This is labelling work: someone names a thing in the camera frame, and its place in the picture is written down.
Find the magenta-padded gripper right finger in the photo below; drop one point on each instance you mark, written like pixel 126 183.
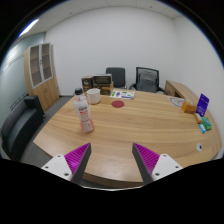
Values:
pixel 148 158

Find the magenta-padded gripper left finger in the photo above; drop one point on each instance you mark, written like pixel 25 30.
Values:
pixel 77 159

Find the clear drink bottle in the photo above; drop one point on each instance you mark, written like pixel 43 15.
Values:
pixel 84 113

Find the round white table grommet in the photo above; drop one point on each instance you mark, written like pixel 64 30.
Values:
pixel 199 147

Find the small blue packet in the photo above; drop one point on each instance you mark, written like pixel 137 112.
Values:
pixel 202 128

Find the flat round red coaster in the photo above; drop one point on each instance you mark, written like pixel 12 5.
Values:
pixel 118 104

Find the round white disc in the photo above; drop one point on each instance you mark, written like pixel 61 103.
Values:
pixel 176 101

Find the small yellow packet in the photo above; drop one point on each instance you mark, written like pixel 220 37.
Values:
pixel 198 118

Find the white ceramic mug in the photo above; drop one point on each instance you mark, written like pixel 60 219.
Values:
pixel 94 96

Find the small orange box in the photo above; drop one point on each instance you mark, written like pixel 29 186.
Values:
pixel 188 107

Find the black leather sofa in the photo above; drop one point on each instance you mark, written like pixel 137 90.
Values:
pixel 20 126

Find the small green box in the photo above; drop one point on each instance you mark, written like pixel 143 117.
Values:
pixel 206 123

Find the low brown cardboard box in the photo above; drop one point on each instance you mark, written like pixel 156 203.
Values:
pixel 107 89

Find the wooden side desk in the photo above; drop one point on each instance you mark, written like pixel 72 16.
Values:
pixel 181 89

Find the black mesh office chair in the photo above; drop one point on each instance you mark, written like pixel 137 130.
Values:
pixel 147 80

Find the wooden cabinet with glass doors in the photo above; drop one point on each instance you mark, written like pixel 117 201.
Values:
pixel 43 86

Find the dark box with window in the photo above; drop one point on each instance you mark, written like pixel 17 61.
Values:
pixel 102 80

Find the dark office chair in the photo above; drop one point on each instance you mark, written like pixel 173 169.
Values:
pixel 116 74

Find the long ceiling light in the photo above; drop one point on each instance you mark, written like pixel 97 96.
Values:
pixel 29 27

